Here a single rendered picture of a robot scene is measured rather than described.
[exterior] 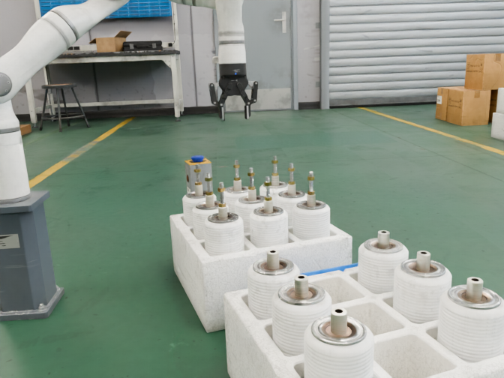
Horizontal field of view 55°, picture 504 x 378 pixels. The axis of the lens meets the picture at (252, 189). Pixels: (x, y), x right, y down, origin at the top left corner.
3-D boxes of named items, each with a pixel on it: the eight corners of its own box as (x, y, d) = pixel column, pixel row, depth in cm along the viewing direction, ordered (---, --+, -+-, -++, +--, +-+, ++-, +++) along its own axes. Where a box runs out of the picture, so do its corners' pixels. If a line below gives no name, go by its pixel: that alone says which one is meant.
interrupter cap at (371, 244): (378, 257, 92) (378, 254, 92) (356, 244, 99) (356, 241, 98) (411, 251, 94) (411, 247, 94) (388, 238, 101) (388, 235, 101)
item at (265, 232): (270, 290, 119) (268, 220, 115) (244, 279, 126) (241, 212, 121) (296, 277, 125) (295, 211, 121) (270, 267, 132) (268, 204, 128)
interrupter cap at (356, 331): (327, 353, 63) (327, 349, 62) (301, 325, 70) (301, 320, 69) (377, 340, 65) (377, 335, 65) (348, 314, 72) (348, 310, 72)
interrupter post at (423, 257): (421, 274, 84) (422, 256, 83) (412, 268, 86) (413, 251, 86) (433, 271, 85) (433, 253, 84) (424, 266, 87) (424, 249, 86)
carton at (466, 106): (488, 124, 424) (491, 89, 417) (461, 125, 423) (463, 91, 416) (471, 121, 453) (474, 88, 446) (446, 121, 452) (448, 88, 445)
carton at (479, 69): (508, 88, 418) (511, 52, 411) (481, 90, 416) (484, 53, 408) (489, 87, 447) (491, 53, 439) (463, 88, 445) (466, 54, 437)
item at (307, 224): (316, 260, 136) (316, 198, 131) (337, 272, 128) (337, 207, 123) (286, 268, 132) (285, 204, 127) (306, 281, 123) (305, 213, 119)
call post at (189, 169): (196, 259, 158) (189, 165, 150) (190, 251, 164) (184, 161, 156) (217, 255, 160) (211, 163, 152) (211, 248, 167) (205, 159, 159)
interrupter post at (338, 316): (335, 338, 66) (335, 316, 65) (326, 330, 68) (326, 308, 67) (350, 334, 67) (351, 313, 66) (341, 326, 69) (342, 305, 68)
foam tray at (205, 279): (206, 334, 114) (202, 262, 110) (173, 270, 150) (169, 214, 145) (351, 301, 127) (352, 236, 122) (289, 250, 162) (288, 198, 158)
